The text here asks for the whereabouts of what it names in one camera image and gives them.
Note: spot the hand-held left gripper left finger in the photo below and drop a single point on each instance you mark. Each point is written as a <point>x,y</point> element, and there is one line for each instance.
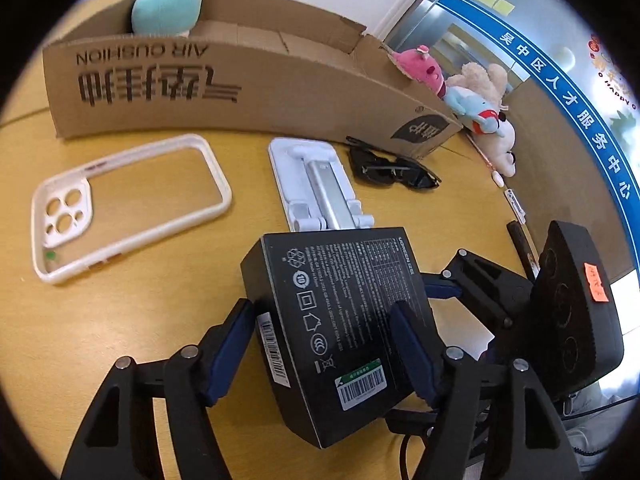
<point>227,355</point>

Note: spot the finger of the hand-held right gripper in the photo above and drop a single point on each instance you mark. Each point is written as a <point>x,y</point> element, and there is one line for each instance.
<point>407,419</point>
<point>442,291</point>

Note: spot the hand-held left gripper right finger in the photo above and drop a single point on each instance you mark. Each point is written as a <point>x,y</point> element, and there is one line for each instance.
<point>412,355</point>

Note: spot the black product box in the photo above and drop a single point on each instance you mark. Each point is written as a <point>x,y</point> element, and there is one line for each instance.
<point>340,285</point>

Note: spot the black sunglasses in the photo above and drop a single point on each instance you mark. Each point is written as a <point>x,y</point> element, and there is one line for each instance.
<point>380,172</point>

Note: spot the white folding phone stand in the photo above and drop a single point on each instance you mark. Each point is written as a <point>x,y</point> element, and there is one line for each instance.
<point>325,185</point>

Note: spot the white clear phone case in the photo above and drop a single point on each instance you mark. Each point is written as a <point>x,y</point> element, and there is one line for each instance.
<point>150,200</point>

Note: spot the large cardboard box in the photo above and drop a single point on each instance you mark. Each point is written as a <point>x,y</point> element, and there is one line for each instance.
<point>250,95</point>

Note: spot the dark brown stick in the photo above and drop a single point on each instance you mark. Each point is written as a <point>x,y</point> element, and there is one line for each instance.
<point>522,252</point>

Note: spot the white plush toy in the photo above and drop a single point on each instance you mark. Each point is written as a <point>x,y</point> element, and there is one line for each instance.
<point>505,145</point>

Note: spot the blue elephant plush toy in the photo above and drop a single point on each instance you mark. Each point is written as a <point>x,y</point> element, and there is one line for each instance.
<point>470,105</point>

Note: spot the blue banner strip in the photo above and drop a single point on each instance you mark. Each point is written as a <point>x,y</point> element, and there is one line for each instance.
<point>565,110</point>

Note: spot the beige plush toy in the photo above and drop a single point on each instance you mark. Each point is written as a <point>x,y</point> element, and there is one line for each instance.
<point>480,80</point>

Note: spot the pink plush toy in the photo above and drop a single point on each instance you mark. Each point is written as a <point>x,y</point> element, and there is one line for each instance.
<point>422,67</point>

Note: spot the metal door frame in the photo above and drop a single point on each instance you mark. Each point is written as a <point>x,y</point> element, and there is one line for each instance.
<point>410,5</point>

